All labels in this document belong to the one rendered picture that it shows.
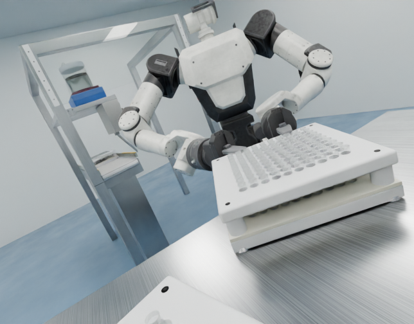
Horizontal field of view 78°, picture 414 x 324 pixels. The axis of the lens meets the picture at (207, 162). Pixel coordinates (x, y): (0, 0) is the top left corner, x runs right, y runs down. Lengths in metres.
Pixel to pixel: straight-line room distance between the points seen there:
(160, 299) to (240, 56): 0.86
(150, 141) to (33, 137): 4.27
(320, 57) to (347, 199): 0.63
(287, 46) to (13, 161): 4.62
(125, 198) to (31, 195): 3.28
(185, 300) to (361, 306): 0.16
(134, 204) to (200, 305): 1.77
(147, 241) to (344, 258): 1.84
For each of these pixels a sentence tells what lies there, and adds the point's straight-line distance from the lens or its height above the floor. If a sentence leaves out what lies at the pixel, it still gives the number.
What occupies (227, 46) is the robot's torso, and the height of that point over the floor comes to 1.19.
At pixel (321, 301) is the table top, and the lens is 0.31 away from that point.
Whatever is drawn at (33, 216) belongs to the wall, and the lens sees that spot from 5.18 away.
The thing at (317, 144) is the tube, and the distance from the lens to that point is 0.45.
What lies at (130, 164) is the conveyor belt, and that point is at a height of 0.81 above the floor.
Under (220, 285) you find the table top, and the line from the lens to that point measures 0.36.
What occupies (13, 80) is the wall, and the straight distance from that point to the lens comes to 5.16.
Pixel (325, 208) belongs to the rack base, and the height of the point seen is 0.88.
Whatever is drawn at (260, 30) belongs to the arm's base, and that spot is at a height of 1.21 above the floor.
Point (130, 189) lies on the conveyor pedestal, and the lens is 1.96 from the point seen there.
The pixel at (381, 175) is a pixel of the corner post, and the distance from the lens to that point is 0.41.
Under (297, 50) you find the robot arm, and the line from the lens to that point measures 1.01.
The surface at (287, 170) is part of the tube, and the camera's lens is 0.39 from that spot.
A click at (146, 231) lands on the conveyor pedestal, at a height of 0.28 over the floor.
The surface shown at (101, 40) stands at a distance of 1.83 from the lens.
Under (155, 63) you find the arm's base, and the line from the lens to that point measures 1.06.
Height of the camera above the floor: 1.08
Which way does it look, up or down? 15 degrees down
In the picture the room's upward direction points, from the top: 22 degrees counter-clockwise
